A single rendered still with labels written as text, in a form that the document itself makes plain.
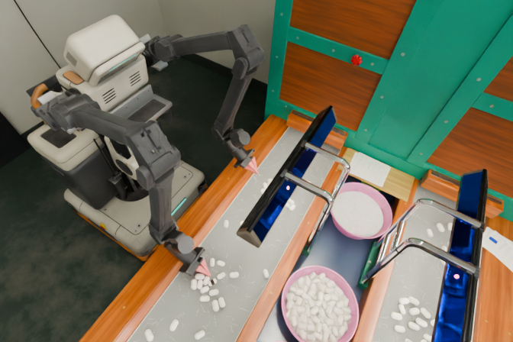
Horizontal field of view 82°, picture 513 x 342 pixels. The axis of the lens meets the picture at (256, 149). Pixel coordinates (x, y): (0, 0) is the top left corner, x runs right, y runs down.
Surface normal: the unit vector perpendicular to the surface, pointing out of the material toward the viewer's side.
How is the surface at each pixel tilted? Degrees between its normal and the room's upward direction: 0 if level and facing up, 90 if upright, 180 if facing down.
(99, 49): 42
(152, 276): 0
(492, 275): 0
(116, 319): 0
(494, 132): 90
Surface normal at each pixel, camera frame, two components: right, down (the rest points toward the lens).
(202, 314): 0.05, -0.63
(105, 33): 0.61, -0.18
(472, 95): -0.51, 0.65
